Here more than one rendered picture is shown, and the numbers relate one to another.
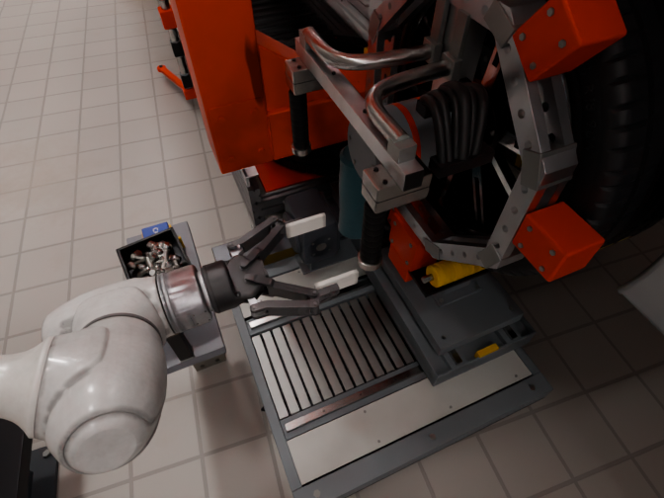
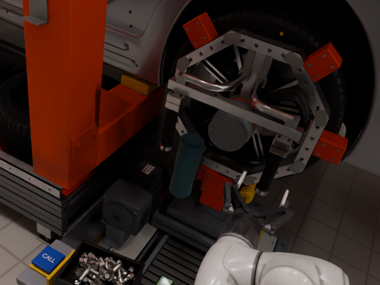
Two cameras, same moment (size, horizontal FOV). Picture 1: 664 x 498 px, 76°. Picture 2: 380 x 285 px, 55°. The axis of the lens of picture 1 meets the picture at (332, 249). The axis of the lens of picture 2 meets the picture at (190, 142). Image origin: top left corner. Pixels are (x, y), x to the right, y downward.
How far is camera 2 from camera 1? 0.77 m
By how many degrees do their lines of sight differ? 39
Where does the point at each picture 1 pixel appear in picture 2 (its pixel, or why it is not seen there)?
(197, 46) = (73, 96)
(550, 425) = not seen: hidden behind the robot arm
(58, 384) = (316, 276)
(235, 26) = (94, 77)
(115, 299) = (241, 251)
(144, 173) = not seen: outside the picture
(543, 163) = (327, 113)
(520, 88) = (309, 85)
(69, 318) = (228, 276)
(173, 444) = not seen: outside the picture
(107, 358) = (309, 259)
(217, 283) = (255, 223)
